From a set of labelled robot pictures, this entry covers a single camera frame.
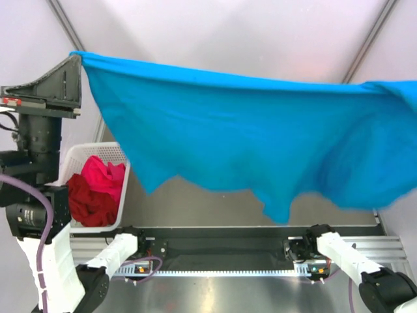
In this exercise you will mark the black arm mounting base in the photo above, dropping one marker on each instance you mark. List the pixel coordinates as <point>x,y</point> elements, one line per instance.
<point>221,248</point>

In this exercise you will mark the blue t shirt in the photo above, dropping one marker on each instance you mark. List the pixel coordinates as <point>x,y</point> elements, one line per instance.
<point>354,144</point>

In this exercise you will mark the magenta t shirt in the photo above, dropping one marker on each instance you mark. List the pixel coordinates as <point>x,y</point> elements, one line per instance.
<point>104,178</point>

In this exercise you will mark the white plastic laundry basket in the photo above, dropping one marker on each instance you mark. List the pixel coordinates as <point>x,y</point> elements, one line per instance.
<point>73,163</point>

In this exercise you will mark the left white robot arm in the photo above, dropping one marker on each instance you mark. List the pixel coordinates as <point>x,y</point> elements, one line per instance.
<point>37,210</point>

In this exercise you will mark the dark red t shirt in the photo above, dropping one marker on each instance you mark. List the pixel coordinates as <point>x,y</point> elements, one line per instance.
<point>90,208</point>

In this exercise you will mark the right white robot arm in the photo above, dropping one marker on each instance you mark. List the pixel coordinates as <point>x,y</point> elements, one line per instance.
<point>380,288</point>

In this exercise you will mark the white slotted cable duct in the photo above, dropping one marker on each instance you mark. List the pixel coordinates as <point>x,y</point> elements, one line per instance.
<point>144,269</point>

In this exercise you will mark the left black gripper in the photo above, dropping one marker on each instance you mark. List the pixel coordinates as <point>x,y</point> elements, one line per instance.
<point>63,81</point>

